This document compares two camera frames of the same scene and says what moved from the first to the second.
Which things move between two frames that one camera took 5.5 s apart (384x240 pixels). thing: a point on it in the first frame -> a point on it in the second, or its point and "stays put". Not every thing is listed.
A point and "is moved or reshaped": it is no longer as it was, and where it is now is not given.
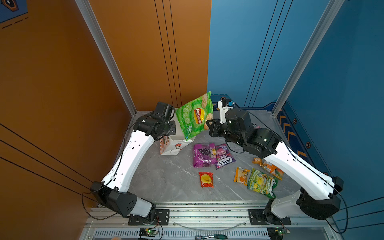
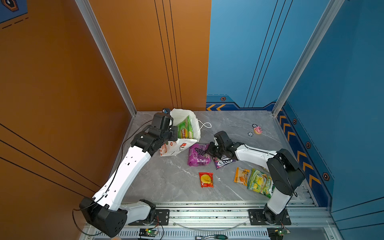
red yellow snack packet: (206, 179) stays put
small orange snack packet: (241, 175) stays put
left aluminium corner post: (86, 7) stays put
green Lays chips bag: (196, 115) is moved or reshaped
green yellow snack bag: (262, 183) stays put
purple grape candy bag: (204, 155) is moved or reshaped
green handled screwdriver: (217, 236) stays put
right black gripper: (213, 129) -> (212, 144)
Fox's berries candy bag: (223, 157) stays put
